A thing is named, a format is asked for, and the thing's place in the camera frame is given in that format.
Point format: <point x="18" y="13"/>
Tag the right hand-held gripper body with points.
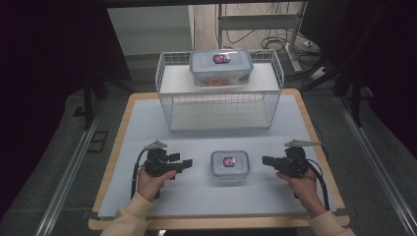
<point x="293" y="165"/>

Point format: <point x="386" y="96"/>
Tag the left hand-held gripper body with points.
<point x="157" y="162"/>

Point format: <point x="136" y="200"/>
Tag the small clear plastic food container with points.
<point x="229" y="165"/>

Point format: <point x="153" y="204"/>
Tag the large clear plastic food container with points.
<point x="221" y="67"/>

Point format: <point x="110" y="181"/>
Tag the person's left hand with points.
<point x="149" y="185"/>

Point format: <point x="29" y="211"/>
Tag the person's right hand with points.
<point x="303" y="190"/>

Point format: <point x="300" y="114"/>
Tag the white table mat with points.
<point x="196" y="193"/>

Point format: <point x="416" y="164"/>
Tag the wooden table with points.
<point x="108" y="170"/>

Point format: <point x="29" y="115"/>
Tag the black floor plate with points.
<point x="97" y="141"/>

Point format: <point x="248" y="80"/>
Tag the black metal stand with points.
<point x="355" y="98"/>

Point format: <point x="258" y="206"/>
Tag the black tripod stand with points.
<point x="90" y="98"/>

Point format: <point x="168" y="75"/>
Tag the white power strip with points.
<point x="318" y="73"/>

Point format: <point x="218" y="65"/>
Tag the black curtain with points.
<point x="387" y="59"/>
<point x="49" y="65"/>

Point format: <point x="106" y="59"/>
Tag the aluminium floor rail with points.
<point x="65" y="177"/>
<point x="377" y="164"/>

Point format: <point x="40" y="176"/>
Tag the white metal desk frame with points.
<point x="259" y="21"/>

